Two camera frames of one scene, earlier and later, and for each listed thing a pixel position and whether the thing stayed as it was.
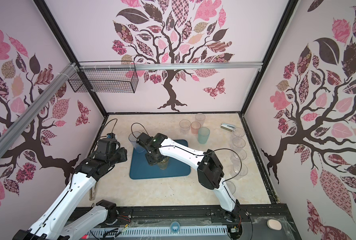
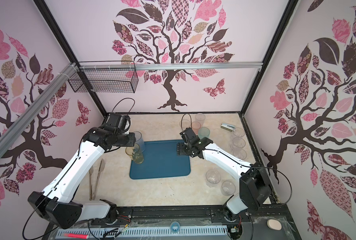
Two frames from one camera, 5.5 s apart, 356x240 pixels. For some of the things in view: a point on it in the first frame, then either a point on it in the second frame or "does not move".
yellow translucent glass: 162,164 -> 134,151
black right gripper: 150,160 -> 180,148
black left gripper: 123,152 -> 132,140
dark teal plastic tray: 140,168 does not move
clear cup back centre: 200,117 does not move
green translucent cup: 203,135 does not move
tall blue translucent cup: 132,137 does not move
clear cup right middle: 238,143 does not move
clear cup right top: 238,132 does not move
